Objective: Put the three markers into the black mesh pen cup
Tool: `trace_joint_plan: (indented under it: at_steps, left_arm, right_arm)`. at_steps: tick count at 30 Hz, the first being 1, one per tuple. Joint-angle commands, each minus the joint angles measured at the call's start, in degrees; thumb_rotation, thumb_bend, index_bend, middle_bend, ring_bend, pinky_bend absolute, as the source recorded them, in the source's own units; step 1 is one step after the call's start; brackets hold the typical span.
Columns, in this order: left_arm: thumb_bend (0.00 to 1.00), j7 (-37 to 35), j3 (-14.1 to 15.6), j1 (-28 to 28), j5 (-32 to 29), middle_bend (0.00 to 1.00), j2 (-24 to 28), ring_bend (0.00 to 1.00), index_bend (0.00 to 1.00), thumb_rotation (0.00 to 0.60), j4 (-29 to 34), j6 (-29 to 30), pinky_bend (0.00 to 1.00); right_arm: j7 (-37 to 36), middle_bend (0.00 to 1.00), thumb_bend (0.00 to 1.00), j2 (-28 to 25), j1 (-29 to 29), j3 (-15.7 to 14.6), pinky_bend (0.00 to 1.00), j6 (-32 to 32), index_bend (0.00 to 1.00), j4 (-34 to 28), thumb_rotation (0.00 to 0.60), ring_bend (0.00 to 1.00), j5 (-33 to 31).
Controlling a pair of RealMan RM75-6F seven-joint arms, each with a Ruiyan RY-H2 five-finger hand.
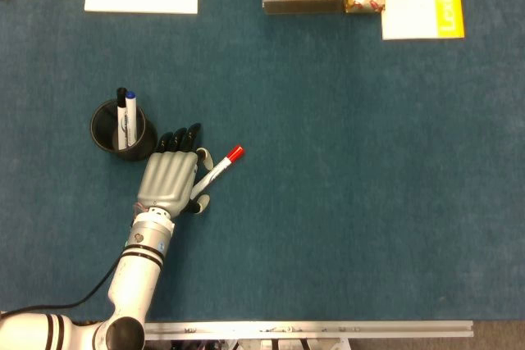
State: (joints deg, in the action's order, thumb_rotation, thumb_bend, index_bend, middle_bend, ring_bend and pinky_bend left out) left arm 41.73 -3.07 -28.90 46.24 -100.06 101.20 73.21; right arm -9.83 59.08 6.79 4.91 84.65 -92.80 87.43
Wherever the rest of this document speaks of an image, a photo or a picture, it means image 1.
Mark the aluminium profile rail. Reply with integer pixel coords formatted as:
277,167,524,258
143,320,475,342

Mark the blue felt table mat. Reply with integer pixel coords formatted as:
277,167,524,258
0,0,525,322

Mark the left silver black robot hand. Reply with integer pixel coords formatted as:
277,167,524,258
136,122,215,218

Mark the blue-capped white marker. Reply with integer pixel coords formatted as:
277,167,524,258
125,90,139,148

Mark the black marker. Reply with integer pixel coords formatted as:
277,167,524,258
116,86,129,151

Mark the red-capped white marker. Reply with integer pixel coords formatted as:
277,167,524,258
189,144,245,200

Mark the black mesh pen cup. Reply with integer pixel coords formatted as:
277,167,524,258
89,98,158,162

